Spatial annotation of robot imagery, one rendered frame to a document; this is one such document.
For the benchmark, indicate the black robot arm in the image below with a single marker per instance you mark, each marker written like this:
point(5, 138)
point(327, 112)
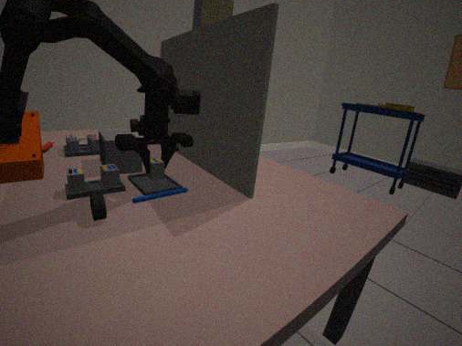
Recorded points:
point(24, 24)

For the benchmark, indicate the orange-handled screwdriver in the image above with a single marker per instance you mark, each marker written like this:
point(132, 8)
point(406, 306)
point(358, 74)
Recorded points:
point(47, 146)

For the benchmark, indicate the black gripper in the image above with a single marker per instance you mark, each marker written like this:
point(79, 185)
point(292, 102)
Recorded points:
point(155, 128)

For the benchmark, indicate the blue bar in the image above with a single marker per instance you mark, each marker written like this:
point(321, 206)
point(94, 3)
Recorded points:
point(157, 195)

